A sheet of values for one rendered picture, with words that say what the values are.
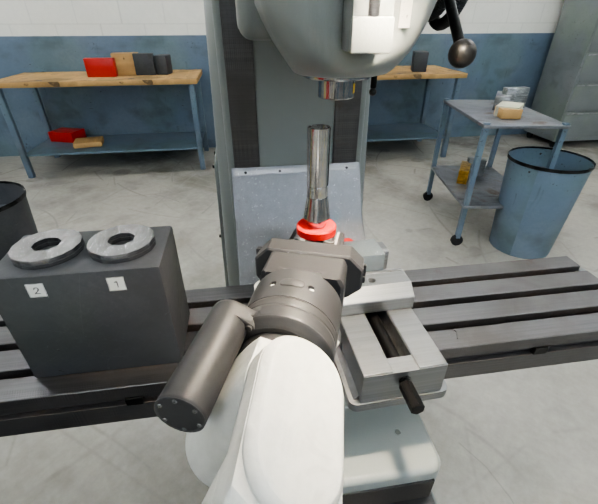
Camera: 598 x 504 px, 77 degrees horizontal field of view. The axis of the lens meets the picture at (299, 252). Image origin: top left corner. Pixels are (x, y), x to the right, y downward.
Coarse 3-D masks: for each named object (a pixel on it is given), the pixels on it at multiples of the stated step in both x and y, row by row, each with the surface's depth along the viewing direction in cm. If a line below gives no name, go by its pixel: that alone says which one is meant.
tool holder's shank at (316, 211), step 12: (312, 132) 38; (324, 132) 37; (312, 144) 38; (324, 144) 38; (312, 156) 39; (324, 156) 39; (312, 168) 40; (324, 168) 40; (312, 180) 40; (324, 180) 40; (312, 192) 41; (324, 192) 41; (312, 204) 42; (324, 204) 42; (312, 216) 42; (324, 216) 42
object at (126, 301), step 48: (48, 240) 54; (96, 240) 53; (144, 240) 53; (0, 288) 48; (48, 288) 49; (96, 288) 50; (144, 288) 51; (48, 336) 53; (96, 336) 55; (144, 336) 56
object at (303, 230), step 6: (300, 222) 44; (306, 222) 44; (330, 222) 44; (300, 228) 43; (306, 228) 43; (312, 228) 43; (318, 228) 43; (324, 228) 43; (330, 228) 43; (300, 234) 43; (306, 234) 43; (312, 234) 42; (318, 234) 42; (324, 234) 42; (330, 234) 43; (312, 240) 43; (318, 240) 43
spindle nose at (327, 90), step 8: (320, 88) 48; (328, 88) 47; (336, 88) 47; (344, 88) 47; (352, 88) 48; (320, 96) 48; (328, 96) 47; (336, 96) 47; (344, 96) 47; (352, 96) 48
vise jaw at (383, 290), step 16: (368, 272) 62; (384, 272) 62; (400, 272) 62; (368, 288) 59; (384, 288) 59; (400, 288) 59; (352, 304) 58; (368, 304) 58; (384, 304) 59; (400, 304) 60
